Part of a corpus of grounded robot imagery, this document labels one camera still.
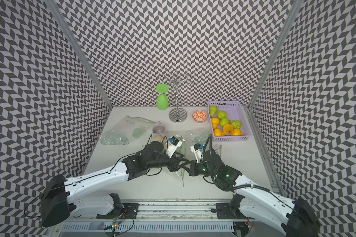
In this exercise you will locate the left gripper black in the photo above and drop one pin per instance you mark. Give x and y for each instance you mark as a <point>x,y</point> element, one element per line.
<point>176,160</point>

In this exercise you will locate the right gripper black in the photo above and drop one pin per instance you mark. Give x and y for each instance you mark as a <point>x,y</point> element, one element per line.
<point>193,172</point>

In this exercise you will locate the zip bag with beige fruit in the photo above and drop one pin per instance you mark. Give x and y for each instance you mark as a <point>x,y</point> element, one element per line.
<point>164,139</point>

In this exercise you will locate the zip bag with orange fruit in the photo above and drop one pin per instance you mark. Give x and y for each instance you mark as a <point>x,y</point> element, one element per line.
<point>200,136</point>

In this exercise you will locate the yellow pear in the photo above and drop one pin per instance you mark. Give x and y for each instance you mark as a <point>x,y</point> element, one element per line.
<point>215,122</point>
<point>227,129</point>
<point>218,133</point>
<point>237,132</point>

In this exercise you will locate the green pear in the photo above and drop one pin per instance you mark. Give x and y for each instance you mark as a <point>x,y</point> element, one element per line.
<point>223,122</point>
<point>213,110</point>
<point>221,114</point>
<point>236,124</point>

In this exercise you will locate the zip bag with green pears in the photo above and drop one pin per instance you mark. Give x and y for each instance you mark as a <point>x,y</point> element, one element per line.
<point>126,131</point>

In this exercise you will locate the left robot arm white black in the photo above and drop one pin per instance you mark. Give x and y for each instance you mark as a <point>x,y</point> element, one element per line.
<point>60,194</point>

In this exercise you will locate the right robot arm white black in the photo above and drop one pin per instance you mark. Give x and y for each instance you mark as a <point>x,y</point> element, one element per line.
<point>291,217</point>

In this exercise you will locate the lilac mug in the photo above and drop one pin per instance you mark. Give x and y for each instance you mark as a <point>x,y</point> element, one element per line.
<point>158,128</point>

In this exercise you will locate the orange patterned small bowl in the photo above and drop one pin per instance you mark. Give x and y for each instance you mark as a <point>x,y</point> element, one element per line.
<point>199,116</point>

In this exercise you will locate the green plastic goblet upside down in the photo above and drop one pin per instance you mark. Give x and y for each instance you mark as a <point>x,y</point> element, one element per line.
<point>162,101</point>

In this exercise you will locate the purple plastic basket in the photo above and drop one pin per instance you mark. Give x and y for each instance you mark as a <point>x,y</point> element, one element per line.
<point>234,111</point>

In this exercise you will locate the chrome mug tree stand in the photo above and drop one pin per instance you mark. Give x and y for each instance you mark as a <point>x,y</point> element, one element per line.
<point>175,81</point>

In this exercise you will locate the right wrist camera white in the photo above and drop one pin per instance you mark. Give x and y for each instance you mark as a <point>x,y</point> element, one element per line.
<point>197,149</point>

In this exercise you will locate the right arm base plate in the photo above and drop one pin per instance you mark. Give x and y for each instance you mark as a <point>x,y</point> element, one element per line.
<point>226,212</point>

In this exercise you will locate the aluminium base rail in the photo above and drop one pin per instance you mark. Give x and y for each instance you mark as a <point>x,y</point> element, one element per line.
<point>167,216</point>

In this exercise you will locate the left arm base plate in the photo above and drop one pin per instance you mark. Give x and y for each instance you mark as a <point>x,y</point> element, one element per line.
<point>126,211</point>

